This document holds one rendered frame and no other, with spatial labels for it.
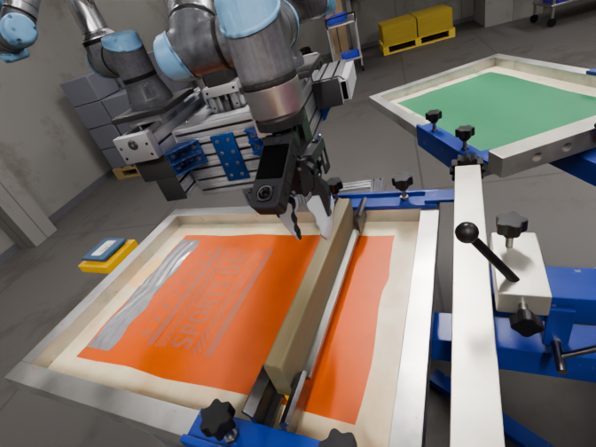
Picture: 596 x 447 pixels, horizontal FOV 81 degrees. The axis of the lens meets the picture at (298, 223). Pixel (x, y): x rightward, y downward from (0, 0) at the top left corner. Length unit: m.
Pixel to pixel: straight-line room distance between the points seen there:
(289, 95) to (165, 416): 0.50
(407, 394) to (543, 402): 1.19
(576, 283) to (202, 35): 0.62
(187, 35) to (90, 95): 4.39
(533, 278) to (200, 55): 0.55
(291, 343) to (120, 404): 0.32
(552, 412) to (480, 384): 1.21
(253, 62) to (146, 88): 0.92
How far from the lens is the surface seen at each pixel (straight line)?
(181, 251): 1.01
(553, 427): 1.66
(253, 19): 0.46
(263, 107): 0.47
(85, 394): 0.77
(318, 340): 0.59
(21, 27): 1.26
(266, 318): 0.71
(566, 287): 0.59
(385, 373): 0.59
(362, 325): 0.64
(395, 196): 0.85
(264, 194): 0.44
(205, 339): 0.74
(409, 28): 7.23
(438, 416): 1.61
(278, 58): 0.46
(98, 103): 4.95
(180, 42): 0.60
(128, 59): 1.35
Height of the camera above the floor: 1.46
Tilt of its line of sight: 33 degrees down
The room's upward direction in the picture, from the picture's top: 19 degrees counter-clockwise
